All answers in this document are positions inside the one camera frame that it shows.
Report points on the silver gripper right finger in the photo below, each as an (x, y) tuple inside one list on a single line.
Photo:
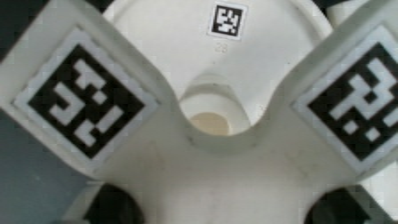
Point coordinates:
[(347, 207)]

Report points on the white round table top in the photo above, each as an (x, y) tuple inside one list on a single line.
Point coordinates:
[(310, 61)]

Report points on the white cylindrical table leg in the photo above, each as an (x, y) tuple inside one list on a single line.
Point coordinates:
[(212, 107)]

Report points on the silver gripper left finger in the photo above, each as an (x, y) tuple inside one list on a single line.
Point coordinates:
[(103, 206)]

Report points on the white cross-shaped table base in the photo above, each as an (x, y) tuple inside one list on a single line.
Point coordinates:
[(73, 92)]

